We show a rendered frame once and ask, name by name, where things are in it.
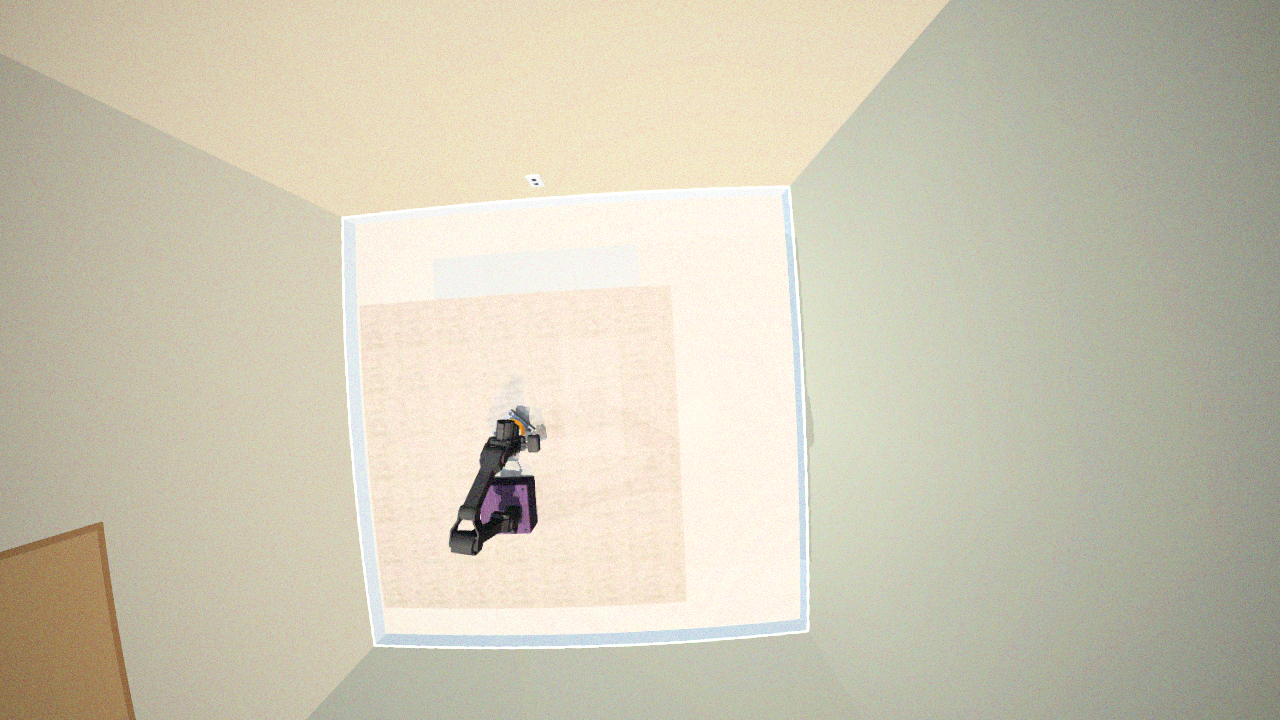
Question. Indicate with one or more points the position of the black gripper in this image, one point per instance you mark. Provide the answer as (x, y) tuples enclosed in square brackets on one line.
[(533, 444)]

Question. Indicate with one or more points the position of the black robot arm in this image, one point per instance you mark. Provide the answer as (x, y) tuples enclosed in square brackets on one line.
[(491, 461)]

